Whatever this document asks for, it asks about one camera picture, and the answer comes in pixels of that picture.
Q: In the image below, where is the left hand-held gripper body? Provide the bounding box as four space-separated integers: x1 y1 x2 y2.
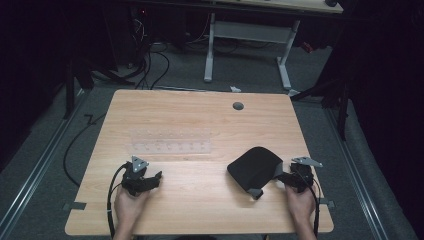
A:
120 155 150 197

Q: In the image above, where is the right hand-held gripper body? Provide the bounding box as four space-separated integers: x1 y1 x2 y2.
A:
287 156 324 194

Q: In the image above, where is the black cloth with grey trim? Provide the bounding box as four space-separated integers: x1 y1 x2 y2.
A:
226 146 285 201

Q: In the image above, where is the person's right hand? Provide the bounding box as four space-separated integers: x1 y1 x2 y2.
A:
284 184 317 225

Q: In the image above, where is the person's left hand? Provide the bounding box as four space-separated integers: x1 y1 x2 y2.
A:
113 185 152 225

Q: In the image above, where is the clear plastic rack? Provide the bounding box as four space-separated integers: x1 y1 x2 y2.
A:
125 128 214 155

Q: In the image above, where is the black metal stand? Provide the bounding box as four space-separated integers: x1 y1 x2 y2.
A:
62 59 96 120
290 78 351 142

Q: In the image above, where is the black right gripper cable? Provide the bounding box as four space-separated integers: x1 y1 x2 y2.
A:
298 172 322 238

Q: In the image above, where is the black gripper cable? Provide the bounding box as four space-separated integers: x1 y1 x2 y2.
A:
298 172 322 238
106 162 131 240

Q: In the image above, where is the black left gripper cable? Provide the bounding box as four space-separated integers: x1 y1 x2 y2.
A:
106 162 131 240

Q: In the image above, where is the metal floor rail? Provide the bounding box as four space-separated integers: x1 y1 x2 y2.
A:
0 89 88 238
324 108 390 240

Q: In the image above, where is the black cable on floor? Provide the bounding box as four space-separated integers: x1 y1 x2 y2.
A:
62 112 108 188

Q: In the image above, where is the bundle of black cables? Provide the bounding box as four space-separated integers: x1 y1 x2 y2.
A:
126 13 171 91

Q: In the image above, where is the white metal desk frame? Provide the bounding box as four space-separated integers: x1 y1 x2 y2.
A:
203 12 302 97

